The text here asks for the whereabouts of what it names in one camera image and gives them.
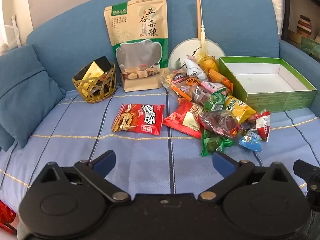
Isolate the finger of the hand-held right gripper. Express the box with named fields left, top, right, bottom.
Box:
left=293, top=159, right=320, bottom=207

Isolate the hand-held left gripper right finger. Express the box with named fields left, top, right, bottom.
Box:
left=199, top=151, right=294, bottom=202

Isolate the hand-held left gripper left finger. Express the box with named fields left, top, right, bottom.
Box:
left=35, top=150, right=131, bottom=203

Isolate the plain green snack packet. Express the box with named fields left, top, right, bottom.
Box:
left=201, top=129, right=235, bottom=157

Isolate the blue candy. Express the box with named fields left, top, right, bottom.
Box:
left=238, top=131, right=263, bottom=152

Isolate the dark red jujube packet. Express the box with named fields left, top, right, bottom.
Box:
left=196, top=110, right=243, bottom=138

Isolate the red crispy snack packet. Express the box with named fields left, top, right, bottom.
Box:
left=111, top=103, right=165, bottom=136

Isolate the red and white candy packet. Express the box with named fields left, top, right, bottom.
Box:
left=255, top=110, right=271, bottom=142

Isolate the yellow snack packet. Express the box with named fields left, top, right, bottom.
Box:
left=225, top=95, right=257, bottom=124

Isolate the red packet with white panel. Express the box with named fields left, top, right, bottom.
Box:
left=162, top=99, right=208, bottom=139

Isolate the green cardboard box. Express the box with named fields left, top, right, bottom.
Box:
left=219, top=56, right=317, bottom=113

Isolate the clear packet with orange label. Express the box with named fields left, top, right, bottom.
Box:
left=171, top=76, right=203, bottom=98

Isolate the clear macaroni snack packet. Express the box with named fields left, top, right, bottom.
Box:
left=160, top=69, right=190, bottom=90

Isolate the clear packet of brown snacks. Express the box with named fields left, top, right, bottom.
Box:
left=184, top=85, right=213, bottom=105

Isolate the clear packet of yellow snacks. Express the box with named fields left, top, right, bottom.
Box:
left=197, top=55, right=219, bottom=72

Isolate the light blue checked blanket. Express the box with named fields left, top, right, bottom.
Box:
left=0, top=87, right=320, bottom=220

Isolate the woven bamboo basket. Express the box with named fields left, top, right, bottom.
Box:
left=72, top=61, right=117, bottom=104

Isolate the pink snack packet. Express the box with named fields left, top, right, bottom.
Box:
left=200, top=81, right=227, bottom=95

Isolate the orange snack packet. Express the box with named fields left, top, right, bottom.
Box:
left=208, top=69, right=234, bottom=92

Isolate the yellow box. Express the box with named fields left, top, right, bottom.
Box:
left=82, top=61, right=105, bottom=90

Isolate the white and grey snack packet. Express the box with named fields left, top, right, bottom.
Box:
left=184, top=57, right=209, bottom=80

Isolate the black box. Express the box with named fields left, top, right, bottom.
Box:
left=75, top=57, right=112, bottom=80

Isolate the blue pillow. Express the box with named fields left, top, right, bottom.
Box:
left=0, top=45, right=67, bottom=152

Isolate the red printed bag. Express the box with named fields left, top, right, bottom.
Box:
left=0, top=201, right=17, bottom=230

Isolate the green box on shelf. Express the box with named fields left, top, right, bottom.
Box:
left=300, top=36, right=320, bottom=60

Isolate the blue fabric sofa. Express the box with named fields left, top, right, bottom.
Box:
left=0, top=0, right=320, bottom=205

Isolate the large kraft grain pouch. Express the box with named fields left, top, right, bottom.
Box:
left=104, top=0, right=168, bottom=93

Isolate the striped vase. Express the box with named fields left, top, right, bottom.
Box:
left=297, top=15, right=313, bottom=39

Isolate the black metal shelf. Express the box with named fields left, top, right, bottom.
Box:
left=277, top=0, right=320, bottom=63

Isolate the white plastic wrapped roll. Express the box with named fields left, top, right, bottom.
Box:
left=265, top=0, right=285, bottom=38

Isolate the round painted fan wooden handle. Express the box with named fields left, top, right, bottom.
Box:
left=167, top=0, right=227, bottom=74

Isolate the white wire rack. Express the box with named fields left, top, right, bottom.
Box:
left=0, top=15, right=20, bottom=55

